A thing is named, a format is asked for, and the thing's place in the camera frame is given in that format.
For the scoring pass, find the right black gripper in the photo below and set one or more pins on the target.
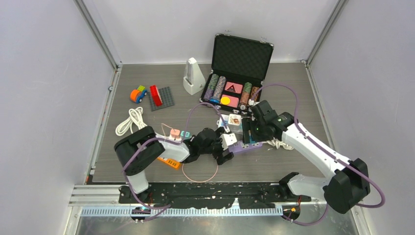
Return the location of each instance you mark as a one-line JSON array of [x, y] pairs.
[[248, 124]]

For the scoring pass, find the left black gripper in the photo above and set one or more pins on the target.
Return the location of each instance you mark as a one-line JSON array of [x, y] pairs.
[[219, 154]]

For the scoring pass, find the purple power strip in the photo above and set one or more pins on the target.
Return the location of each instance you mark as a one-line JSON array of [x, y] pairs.
[[239, 147]]

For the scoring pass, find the white cube socket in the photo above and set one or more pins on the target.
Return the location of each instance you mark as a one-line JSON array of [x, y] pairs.
[[235, 123]]

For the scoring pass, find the teal plug adapter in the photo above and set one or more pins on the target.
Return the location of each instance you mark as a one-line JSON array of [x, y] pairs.
[[185, 135]]

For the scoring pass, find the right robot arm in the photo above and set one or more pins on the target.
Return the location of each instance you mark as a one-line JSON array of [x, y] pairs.
[[344, 183]]

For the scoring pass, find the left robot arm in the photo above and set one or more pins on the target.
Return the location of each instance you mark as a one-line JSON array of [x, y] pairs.
[[138, 150]]

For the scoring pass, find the pink charger plug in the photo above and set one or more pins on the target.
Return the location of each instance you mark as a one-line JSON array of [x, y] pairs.
[[175, 134]]

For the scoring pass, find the white colourful power strip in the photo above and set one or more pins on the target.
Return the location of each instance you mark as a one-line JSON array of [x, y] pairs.
[[224, 121]]

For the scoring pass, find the orange power strip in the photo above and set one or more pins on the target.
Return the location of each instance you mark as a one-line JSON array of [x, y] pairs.
[[170, 162]]

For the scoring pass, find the black poker chip case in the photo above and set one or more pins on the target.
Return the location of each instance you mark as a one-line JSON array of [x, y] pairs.
[[235, 62]]

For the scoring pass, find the white metronome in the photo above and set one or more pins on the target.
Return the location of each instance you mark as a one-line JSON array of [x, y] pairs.
[[193, 80]]

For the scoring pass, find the grey building baseplate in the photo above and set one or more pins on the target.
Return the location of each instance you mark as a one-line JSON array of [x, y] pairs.
[[167, 99]]

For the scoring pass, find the red toy brick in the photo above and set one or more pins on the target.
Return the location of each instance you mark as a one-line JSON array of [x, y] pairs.
[[156, 96]]

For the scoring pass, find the toy car blocks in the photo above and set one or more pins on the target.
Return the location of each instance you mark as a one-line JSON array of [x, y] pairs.
[[138, 94]]

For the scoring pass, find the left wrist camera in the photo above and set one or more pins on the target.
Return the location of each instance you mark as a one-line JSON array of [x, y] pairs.
[[227, 140]]

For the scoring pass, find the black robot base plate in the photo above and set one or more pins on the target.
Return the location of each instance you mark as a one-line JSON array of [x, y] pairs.
[[249, 195]]

